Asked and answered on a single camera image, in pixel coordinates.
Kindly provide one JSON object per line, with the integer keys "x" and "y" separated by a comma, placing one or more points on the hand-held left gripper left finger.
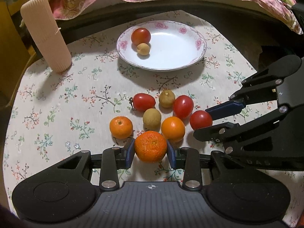
{"x": 130, "y": 153}

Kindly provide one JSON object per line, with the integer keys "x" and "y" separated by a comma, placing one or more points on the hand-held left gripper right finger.
{"x": 171, "y": 155}

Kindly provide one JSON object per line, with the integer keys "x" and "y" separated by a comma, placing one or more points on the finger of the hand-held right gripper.
{"x": 225, "y": 109}
{"x": 213, "y": 131}

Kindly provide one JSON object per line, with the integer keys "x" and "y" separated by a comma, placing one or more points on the large bumpy orange mandarin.
{"x": 150, "y": 146}

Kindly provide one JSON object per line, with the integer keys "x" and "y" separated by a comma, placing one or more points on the small orange mandarin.
{"x": 173, "y": 128}
{"x": 121, "y": 127}

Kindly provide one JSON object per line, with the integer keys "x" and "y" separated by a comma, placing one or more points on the oblong red tomato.
{"x": 182, "y": 106}

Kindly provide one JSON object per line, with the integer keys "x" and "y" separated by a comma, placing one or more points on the red tomato with dark stem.
{"x": 143, "y": 102}

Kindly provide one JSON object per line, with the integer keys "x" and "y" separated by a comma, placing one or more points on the white floral rimmed plate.
{"x": 171, "y": 47}

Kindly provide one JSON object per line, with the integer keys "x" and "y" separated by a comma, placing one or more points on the floral print tablecloth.
{"x": 71, "y": 95}

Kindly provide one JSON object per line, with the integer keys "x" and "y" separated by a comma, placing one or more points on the small brown longan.
{"x": 143, "y": 49}

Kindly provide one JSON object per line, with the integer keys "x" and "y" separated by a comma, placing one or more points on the large round red tomato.
{"x": 141, "y": 36}

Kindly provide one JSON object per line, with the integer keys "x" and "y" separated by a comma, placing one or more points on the pink ribbed plastic cup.
{"x": 45, "y": 33}

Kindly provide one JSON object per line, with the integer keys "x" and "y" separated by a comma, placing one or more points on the yellow wooden cabinet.
{"x": 9, "y": 40}

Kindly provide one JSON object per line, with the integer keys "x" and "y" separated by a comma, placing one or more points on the dark bed frame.
{"x": 213, "y": 7}

